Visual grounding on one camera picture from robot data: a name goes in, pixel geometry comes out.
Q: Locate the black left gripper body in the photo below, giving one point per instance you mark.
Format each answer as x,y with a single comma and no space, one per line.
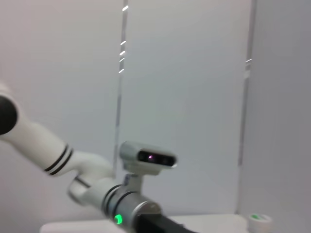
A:
158,224

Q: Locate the clear green-label water bottle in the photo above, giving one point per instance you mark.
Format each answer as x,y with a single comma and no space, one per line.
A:
260,222

